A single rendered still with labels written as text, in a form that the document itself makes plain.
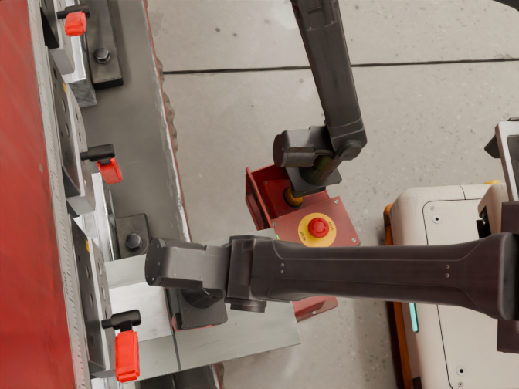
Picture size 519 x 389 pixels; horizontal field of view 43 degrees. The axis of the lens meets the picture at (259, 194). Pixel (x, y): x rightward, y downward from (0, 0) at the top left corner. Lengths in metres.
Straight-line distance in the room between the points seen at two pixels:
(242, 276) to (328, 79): 0.35
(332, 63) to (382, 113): 1.35
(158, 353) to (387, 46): 1.65
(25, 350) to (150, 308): 0.55
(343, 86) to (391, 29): 1.47
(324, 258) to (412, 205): 1.24
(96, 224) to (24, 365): 0.64
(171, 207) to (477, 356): 0.96
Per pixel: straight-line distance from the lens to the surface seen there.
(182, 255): 0.77
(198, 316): 0.90
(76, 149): 0.82
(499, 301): 0.50
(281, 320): 0.99
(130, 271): 1.02
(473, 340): 1.82
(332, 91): 0.99
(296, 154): 1.13
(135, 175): 1.20
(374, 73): 2.34
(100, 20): 1.33
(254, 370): 1.99
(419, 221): 1.85
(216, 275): 0.78
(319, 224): 1.23
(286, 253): 0.68
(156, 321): 1.00
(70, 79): 1.20
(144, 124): 1.24
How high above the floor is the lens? 1.98
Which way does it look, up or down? 70 degrees down
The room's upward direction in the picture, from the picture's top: 5 degrees clockwise
